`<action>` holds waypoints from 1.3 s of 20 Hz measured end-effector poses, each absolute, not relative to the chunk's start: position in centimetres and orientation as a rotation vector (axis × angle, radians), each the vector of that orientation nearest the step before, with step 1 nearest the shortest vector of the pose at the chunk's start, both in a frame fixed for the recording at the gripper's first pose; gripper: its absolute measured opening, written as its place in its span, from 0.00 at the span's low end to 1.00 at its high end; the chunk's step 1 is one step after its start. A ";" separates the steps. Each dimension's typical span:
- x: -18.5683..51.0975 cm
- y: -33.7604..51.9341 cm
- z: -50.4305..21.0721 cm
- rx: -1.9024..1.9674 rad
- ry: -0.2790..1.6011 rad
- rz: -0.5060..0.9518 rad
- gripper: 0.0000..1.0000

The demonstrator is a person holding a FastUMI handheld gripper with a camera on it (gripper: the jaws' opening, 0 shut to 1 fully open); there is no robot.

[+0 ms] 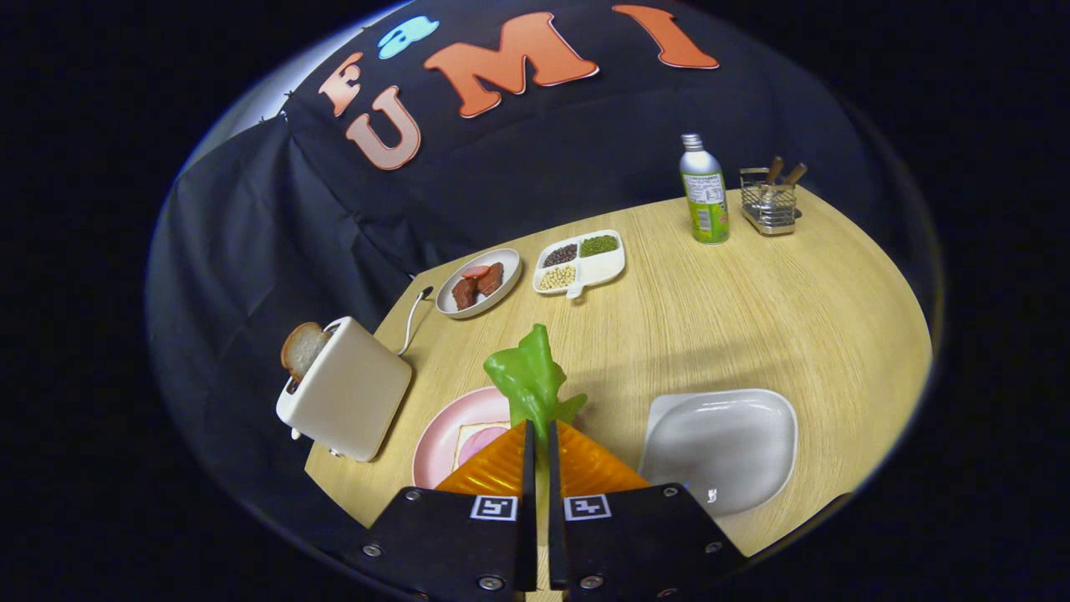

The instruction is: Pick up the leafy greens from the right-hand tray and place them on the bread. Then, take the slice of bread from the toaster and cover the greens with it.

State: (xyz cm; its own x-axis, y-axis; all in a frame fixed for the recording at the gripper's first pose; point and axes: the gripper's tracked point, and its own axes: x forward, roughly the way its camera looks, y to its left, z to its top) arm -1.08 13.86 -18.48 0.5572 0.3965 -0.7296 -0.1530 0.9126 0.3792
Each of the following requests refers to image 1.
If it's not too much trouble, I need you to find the metal wire utensil holder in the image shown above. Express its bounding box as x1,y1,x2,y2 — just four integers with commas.
740,167,802,237

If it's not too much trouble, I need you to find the white rounded square plate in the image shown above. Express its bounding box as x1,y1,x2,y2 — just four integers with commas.
639,388,799,518

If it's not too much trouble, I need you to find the white toaster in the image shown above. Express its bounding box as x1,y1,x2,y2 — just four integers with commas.
276,316,414,463

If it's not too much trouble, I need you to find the white toaster cable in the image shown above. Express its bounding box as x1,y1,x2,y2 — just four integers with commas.
396,287,435,357

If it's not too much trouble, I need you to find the pink round plate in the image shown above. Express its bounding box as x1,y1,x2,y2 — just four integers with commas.
412,385,515,490

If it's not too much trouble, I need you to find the white bread slice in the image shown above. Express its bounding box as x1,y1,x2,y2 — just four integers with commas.
452,421,512,472

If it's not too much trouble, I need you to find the toasted bread slice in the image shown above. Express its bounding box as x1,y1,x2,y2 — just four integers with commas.
280,322,334,384

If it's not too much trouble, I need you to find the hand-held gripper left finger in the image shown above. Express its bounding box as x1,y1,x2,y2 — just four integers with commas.
339,420,538,602

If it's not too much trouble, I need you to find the white divided dish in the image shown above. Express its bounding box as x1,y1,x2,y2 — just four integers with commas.
532,229,626,299

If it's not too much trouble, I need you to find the green label metal bottle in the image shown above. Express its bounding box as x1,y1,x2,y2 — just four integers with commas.
679,133,731,245

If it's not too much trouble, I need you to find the green lettuce leaf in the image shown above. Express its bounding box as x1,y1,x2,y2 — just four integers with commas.
483,324,588,536

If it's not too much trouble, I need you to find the beige round plate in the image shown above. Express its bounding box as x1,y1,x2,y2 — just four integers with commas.
435,248,523,320

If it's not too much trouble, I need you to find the pink ham slice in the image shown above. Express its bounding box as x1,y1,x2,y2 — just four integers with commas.
458,426,509,467

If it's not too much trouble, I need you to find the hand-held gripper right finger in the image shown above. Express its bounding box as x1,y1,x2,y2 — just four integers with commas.
548,420,747,602

